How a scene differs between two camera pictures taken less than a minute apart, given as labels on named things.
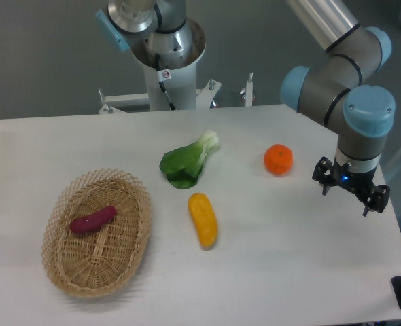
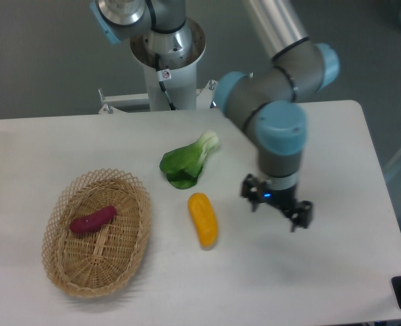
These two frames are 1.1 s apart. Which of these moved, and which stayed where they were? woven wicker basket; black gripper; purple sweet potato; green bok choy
Moved: black gripper
Stayed: purple sweet potato; woven wicker basket; green bok choy
